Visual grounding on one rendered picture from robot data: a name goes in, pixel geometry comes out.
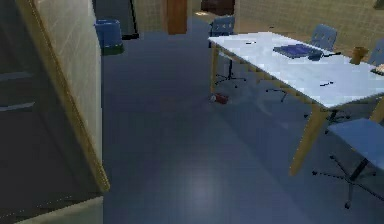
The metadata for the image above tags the white table with wooden legs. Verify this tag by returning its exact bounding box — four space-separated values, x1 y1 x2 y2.
208 31 384 177

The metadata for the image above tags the blue waste bin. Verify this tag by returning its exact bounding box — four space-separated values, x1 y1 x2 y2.
94 18 125 56

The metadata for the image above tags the dark cabinet with wooden edge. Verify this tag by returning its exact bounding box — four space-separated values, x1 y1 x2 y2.
0 0 111 224

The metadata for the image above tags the brown cup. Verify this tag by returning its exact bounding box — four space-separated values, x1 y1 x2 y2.
349 46 370 66

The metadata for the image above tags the brown wooden door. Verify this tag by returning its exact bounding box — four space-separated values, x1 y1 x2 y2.
161 0 189 36

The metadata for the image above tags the black floor lamp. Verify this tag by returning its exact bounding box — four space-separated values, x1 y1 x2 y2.
121 0 141 41

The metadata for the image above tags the red can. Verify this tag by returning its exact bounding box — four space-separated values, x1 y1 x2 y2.
209 92 230 105

